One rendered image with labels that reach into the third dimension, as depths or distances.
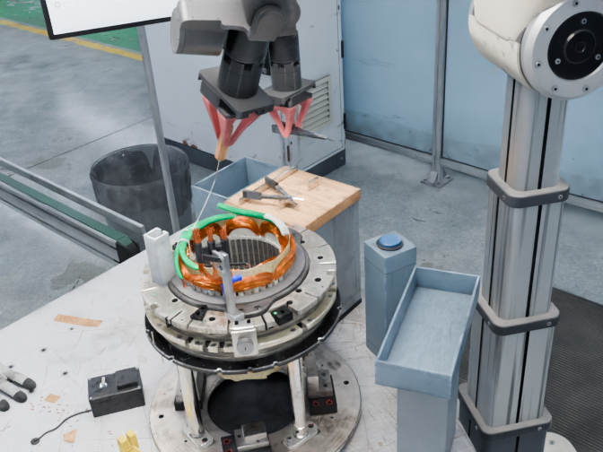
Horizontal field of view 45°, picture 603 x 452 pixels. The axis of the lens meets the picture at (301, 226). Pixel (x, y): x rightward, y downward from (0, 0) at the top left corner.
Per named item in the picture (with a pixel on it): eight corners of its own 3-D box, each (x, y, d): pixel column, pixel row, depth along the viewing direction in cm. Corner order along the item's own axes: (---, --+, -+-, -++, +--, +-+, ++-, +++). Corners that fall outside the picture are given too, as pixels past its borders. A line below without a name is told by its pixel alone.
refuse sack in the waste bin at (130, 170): (87, 246, 299) (68, 169, 281) (161, 207, 323) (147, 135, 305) (145, 277, 276) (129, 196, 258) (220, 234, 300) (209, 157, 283)
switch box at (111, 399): (91, 395, 140) (86, 374, 138) (143, 384, 142) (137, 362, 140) (93, 418, 135) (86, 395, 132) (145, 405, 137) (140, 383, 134)
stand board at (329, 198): (225, 211, 146) (223, 201, 145) (285, 175, 159) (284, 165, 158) (302, 239, 135) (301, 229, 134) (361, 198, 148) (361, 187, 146)
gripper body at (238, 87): (236, 124, 98) (247, 77, 93) (195, 81, 102) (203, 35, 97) (274, 113, 101) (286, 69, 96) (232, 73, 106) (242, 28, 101)
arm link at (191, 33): (288, 14, 86) (275, -39, 90) (194, 6, 82) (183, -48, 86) (261, 78, 96) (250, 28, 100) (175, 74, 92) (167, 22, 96)
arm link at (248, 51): (280, 26, 92) (268, 3, 96) (227, 22, 90) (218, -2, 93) (268, 72, 97) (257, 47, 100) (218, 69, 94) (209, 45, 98)
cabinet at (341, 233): (240, 314, 160) (226, 211, 146) (293, 273, 172) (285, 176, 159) (310, 347, 149) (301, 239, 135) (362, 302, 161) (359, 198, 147)
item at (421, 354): (443, 514, 113) (451, 376, 98) (376, 496, 116) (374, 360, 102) (470, 404, 132) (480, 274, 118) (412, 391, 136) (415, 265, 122)
